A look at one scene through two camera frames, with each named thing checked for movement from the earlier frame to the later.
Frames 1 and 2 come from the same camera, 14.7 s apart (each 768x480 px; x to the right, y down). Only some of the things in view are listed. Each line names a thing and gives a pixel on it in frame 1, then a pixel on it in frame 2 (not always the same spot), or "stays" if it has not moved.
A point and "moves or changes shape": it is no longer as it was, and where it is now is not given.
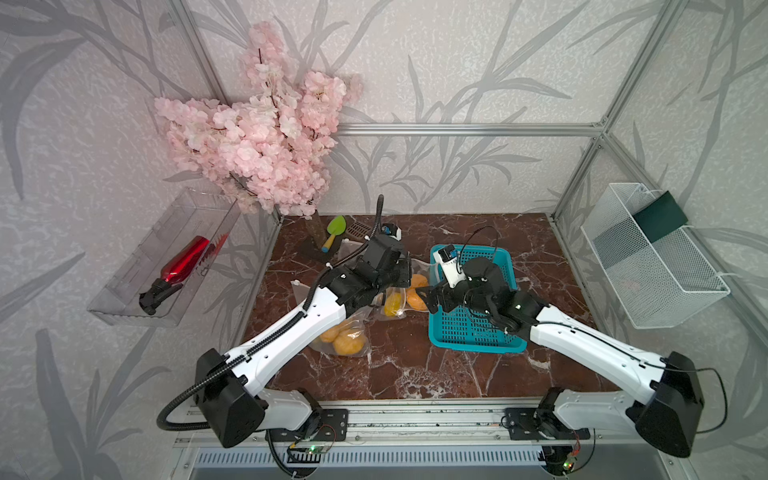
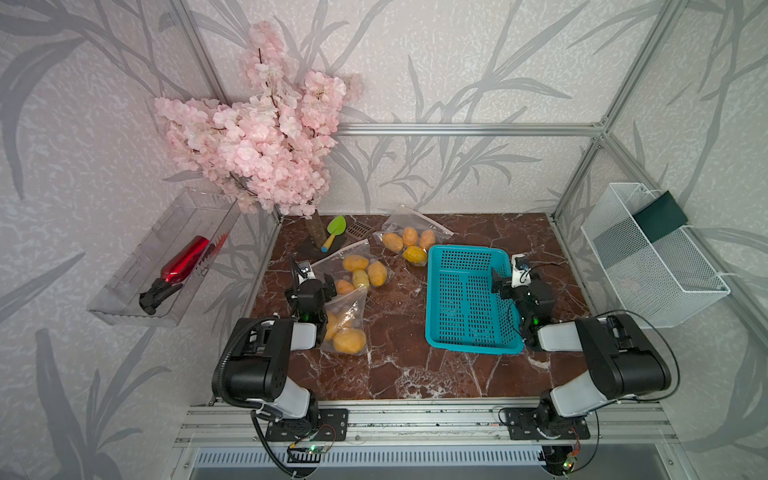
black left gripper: (403, 267) to (327, 289)
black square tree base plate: (311, 247) stays
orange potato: (419, 280) moves or changes shape
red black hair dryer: (174, 272) stays
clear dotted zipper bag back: (393, 302) to (409, 232)
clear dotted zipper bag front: (350, 338) stays
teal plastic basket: (462, 328) stays
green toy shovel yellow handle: (336, 227) stays
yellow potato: (349, 341) stays
